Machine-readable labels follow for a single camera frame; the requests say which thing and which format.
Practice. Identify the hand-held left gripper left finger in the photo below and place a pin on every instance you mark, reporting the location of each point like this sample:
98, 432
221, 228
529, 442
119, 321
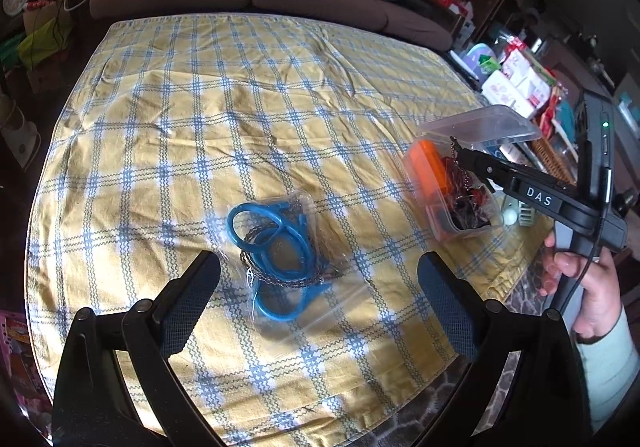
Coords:
187, 307

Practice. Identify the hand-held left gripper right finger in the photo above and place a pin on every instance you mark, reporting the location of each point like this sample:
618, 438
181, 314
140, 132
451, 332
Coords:
445, 307

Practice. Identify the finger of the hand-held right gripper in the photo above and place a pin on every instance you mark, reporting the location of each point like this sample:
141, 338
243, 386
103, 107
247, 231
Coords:
487, 162
495, 182

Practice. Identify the clear plastic storage box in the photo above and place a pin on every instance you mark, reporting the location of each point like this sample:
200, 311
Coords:
500, 124

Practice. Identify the orange plastic canister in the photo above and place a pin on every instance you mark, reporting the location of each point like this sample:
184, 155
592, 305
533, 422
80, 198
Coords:
425, 162

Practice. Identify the person's right forearm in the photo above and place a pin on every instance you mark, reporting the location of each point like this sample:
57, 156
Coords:
615, 377

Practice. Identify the person's right hand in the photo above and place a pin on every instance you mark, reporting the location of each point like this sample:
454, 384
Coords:
602, 287

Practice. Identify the pale green handheld fan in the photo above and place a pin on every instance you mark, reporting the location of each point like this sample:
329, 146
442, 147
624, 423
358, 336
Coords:
520, 216

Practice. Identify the wicker basket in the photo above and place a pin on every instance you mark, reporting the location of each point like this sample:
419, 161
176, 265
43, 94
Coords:
552, 162

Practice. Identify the white tissue packets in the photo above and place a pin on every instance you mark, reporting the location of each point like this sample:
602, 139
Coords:
515, 82

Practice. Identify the teal cloth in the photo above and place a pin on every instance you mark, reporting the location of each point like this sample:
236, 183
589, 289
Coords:
565, 122

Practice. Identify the white tub with green label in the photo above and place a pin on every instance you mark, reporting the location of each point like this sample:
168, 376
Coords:
482, 61

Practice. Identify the pink printed box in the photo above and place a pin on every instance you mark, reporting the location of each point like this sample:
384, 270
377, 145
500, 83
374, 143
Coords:
20, 372

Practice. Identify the yellow checked tablecloth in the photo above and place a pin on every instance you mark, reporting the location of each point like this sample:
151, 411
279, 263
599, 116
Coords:
200, 127

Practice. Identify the white upright appliance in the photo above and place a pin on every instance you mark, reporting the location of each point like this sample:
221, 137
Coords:
20, 137

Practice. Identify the green plastic bag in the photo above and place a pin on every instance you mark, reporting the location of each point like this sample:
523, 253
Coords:
42, 42

